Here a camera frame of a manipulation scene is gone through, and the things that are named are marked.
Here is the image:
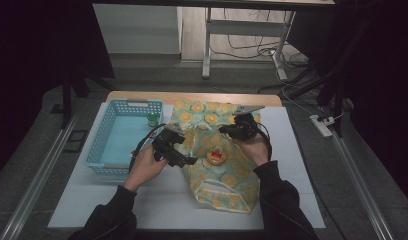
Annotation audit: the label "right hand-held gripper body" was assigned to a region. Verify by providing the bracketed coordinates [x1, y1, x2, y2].
[230, 105, 266, 141]

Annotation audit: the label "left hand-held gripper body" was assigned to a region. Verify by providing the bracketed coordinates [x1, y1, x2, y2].
[151, 122, 186, 167]

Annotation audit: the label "orange fruit print bag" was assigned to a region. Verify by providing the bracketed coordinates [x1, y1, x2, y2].
[170, 99, 263, 214]

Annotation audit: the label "light blue plastic basket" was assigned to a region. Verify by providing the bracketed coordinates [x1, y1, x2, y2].
[84, 98, 165, 178]

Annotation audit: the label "person's right hand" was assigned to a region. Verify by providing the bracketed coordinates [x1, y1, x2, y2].
[233, 131, 270, 168]

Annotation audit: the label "person's left hand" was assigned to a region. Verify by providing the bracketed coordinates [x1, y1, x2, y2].
[123, 143, 169, 194]

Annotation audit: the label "small green-capped bottle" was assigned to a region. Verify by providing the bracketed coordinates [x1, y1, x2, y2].
[146, 112, 160, 128]

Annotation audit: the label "white power strip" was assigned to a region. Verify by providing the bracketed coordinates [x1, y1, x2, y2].
[309, 114, 336, 138]

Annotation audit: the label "black floor plate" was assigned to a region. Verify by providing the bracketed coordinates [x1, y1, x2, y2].
[63, 129, 90, 154]

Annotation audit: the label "black metal stand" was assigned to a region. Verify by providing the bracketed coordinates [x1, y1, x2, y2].
[60, 64, 117, 130]
[285, 64, 354, 138]

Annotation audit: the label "white cabinet panel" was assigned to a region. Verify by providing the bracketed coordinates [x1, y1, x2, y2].
[91, 3, 183, 56]

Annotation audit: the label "left hand-held gripper black cable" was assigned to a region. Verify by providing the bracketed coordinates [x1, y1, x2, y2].
[128, 123, 167, 174]

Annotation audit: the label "hand-held gripper black cable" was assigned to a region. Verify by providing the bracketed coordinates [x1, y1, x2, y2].
[256, 122, 273, 162]
[128, 123, 167, 174]

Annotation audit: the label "right hand-held gripper black cable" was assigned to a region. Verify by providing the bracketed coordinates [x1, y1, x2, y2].
[256, 122, 273, 162]

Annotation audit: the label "white power cable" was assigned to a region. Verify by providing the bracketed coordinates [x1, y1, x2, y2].
[280, 66, 345, 123]

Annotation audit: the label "black floor cables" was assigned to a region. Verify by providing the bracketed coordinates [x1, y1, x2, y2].
[210, 9, 310, 69]

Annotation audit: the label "white metal desk frame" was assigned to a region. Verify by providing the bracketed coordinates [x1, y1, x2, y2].
[201, 6, 298, 81]

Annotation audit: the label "aluminium rail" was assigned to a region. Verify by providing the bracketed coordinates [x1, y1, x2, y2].
[0, 113, 80, 240]
[328, 129, 396, 240]

